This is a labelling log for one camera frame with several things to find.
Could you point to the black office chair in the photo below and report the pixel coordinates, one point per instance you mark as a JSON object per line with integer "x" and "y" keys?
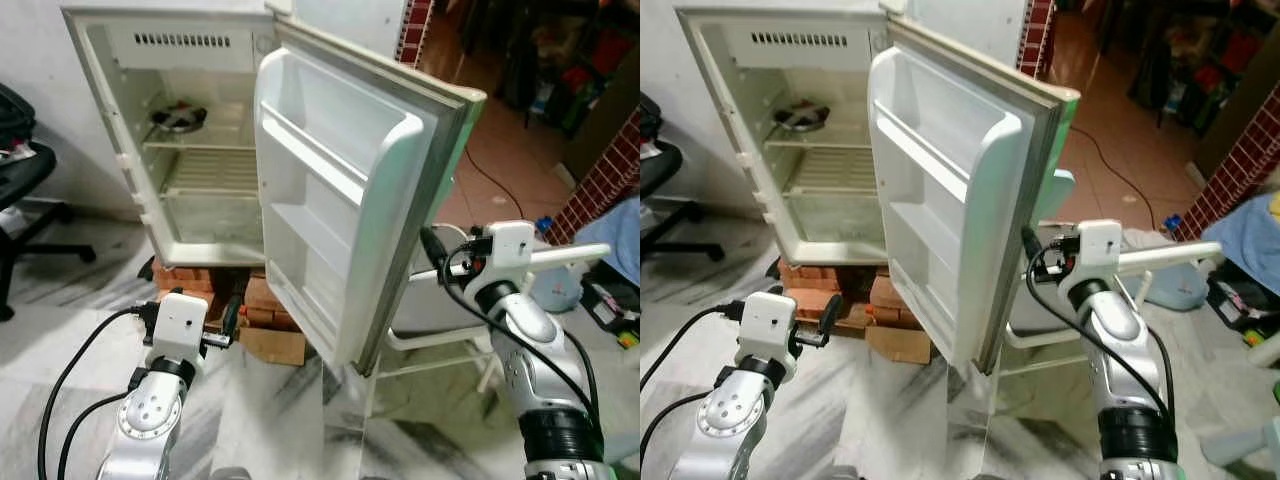
{"x": 665, "y": 165}
{"x": 25, "y": 170}

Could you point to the pale blue round container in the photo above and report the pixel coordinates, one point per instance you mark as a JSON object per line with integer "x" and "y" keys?
{"x": 1172, "y": 286}
{"x": 555, "y": 290}

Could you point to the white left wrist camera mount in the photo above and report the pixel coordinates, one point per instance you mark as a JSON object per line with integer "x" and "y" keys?
{"x": 768, "y": 320}
{"x": 180, "y": 320}

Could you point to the red brick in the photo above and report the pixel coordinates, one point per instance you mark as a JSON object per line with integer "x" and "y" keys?
{"x": 885, "y": 292}
{"x": 808, "y": 278}
{"x": 185, "y": 280}
{"x": 272, "y": 292}
{"x": 882, "y": 318}
{"x": 268, "y": 318}

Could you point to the black yellow tool case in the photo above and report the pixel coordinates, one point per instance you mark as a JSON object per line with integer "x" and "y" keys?
{"x": 1240, "y": 300}
{"x": 610, "y": 305}

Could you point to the blue towel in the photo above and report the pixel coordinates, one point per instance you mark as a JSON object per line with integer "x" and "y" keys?
{"x": 622, "y": 240}
{"x": 1245, "y": 245}

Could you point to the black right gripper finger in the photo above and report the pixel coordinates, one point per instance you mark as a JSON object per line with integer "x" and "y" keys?
{"x": 1034, "y": 247}
{"x": 434, "y": 247}

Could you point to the clear fridge shelf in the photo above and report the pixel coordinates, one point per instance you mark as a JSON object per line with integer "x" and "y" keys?
{"x": 200, "y": 143}
{"x": 820, "y": 142}

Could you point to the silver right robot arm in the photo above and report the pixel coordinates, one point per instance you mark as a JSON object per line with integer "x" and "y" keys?
{"x": 1115, "y": 340}
{"x": 530, "y": 340}

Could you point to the white fridge body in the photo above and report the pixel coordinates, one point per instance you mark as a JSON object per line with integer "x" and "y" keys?
{"x": 200, "y": 45}
{"x": 810, "y": 45}

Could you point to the yellow cloth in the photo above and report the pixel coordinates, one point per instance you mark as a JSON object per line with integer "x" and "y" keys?
{"x": 1275, "y": 205}

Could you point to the white fridge door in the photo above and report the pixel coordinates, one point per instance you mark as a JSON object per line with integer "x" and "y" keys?
{"x": 960, "y": 200}
{"x": 350, "y": 200}

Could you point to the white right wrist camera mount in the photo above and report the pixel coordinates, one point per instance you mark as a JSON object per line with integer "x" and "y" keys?
{"x": 1098, "y": 245}
{"x": 510, "y": 245}

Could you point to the wide red tiled pillar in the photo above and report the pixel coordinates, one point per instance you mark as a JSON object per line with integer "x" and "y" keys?
{"x": 605, "y": 180}
{"x": 1240, "y": 170}

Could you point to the small blue object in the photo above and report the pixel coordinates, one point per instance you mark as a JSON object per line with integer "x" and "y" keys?
{"x": 1172, "y": 221}
{"x": 543, "y": 223}

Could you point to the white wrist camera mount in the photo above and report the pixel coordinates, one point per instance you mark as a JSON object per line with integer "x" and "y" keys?
{"x": 180, "y": 320}
{"x": 1098, "y": 245}
{"x": 768, "y": 320}
{"x": 510, "y": 245}

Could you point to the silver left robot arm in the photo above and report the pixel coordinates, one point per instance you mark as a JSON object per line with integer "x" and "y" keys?
{"x": 150, "y": 420}
{"x": 730, "y": 420}

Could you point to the narrow red tiled pillar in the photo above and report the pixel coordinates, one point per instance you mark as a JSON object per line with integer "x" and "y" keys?
{"x": 1035, "y": 35}
{"x": 415, "y": 30}

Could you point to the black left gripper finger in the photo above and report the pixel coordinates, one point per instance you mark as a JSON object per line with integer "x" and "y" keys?
{"x": 232, "y": 320}
{"x": 830, "y": 318}

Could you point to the brown cardboard sheet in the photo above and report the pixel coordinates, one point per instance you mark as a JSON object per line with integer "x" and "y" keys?
{"x": 275, "y": 345}
{"x": 900, "y": 345}

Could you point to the light blue plastic furniture leg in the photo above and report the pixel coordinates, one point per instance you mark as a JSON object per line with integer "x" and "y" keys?
{"x": 1245, "y": 447}

